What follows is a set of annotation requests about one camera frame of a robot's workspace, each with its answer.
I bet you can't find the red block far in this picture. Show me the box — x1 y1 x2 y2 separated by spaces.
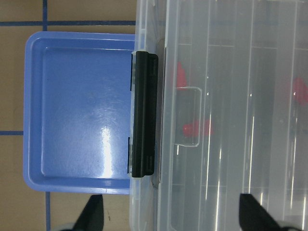
292 77 308 105

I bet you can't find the clear plastic box lid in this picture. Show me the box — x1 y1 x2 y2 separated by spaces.
157 0 308 231

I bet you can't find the red block grasped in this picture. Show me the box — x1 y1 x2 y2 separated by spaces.
182 119 214 137

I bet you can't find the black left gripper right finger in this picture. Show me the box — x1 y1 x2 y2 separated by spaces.
239 193 286 231

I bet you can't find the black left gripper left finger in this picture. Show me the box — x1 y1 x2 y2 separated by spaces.
72 194 104 231

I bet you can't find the black box latch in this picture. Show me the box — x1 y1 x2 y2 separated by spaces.
131 51 158 178

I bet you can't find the clear plastic storage box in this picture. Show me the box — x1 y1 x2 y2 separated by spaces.
128 0 167 231

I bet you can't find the red block middle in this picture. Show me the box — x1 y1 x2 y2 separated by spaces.
176 62 188 88

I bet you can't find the blue plastic tray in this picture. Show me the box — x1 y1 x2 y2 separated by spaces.
23 31 135 194

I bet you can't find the red block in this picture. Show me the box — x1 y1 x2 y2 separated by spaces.
176 62 188 88
292 77 308 105

